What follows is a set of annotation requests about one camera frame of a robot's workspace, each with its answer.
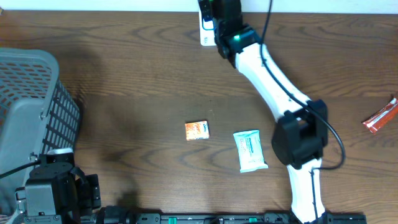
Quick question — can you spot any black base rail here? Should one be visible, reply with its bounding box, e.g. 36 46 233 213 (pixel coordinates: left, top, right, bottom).
80 212 368 224

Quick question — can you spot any orange small packet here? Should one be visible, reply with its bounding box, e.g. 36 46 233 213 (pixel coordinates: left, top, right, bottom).
185 121 210 141

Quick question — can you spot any teal wet wipes pack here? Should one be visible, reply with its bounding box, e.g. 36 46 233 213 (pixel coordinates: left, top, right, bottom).
233 129 269 173

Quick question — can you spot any grey plastic basket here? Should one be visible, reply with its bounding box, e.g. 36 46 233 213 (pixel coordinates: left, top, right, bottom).
1 48 81 223

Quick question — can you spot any red snack bar wrapper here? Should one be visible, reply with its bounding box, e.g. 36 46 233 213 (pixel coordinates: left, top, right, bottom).
362 97 397 134

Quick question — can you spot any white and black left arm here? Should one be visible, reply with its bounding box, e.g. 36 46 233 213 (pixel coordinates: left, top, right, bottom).
15 148 101 224

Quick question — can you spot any white barcode scanner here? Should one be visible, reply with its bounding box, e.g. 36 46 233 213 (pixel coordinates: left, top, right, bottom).
199 12 216 47

